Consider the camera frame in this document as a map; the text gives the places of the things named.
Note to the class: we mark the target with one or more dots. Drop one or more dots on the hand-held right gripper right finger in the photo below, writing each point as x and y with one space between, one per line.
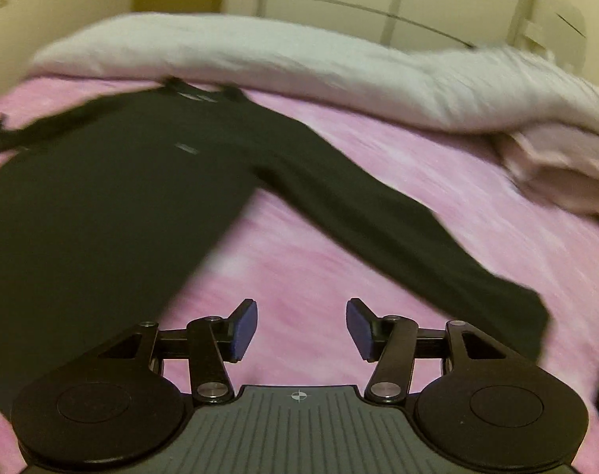
359 330

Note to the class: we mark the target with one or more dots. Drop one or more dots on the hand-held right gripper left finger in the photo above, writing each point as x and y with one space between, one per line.
245 330

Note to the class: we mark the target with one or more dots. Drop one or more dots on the black long-sleeve shirt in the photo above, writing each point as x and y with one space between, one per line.
107 182

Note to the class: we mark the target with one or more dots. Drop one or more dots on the pink floral bed sheet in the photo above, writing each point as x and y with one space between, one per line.
378 192

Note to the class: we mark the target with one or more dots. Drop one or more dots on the pale pink folded blanket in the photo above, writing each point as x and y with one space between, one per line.
566 173

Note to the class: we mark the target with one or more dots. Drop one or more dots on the white duvet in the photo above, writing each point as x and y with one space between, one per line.
289 59

